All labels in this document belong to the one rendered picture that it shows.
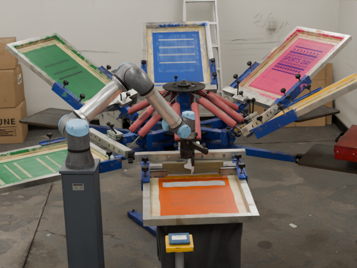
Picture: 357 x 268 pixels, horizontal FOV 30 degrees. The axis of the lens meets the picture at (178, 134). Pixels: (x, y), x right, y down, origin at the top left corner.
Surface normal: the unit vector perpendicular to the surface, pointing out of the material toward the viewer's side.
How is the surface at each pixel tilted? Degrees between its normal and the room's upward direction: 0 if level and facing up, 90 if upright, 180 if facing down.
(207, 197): 0
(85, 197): 90
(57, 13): 90
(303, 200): 0
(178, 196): 0
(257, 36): 90
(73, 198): 90
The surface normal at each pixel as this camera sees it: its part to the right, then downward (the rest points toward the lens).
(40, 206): -0.02, -0.95
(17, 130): 0.07, 0.30
